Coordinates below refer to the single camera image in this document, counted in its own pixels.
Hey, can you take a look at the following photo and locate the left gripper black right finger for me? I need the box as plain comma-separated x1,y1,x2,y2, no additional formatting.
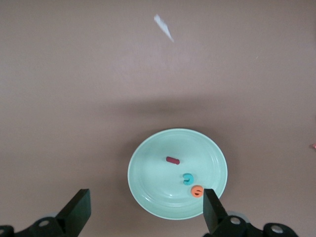
203,189,262,237

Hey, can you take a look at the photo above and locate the green round plate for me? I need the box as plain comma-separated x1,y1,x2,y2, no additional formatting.
127,127,228,220

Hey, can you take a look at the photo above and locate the orange foam letter e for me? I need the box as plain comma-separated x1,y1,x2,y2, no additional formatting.
190,184,205,199

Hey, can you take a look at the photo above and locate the brown table cover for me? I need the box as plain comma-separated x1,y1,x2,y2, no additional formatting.
0,0,316,237

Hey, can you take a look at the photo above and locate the teal foam letter c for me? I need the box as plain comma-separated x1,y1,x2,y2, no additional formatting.
182,173,195,186

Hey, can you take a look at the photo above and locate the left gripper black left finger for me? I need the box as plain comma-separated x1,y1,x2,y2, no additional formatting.
29,189,91,237

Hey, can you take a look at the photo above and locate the white paper scrap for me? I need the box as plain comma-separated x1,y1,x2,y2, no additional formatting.
154,14,175,43

